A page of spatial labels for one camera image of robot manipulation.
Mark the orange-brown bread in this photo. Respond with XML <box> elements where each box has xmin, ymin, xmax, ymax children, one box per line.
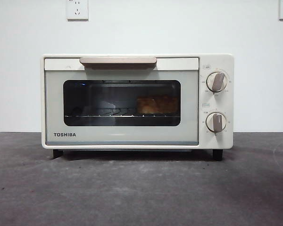
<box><xmin>136</xmin><ymin>94</ymin><xmax>179</xmax><ymax>114</ymax></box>

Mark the cream oven knob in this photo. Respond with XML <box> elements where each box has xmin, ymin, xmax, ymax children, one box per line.
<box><xmin>206</xmin><ymin>111</ymin><xmax>227</xmax><ymax>136</ymax></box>
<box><xmin>206</xmin><ymin>71</ymin><xmax>228</xmax><ymax>93</ymax></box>

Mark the cream Toshiba toaster oven body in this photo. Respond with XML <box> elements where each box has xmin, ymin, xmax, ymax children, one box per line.
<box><xmin>40</xmin><ymin>53</ymin><xmax>235</xmax><ymax>161</ymax></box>

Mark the metal wire oven rack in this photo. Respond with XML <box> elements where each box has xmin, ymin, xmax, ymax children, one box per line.
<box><xmin>64</xmin><ymin>107</ymin><xmax>180</xmax><ymax>118</ymax></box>

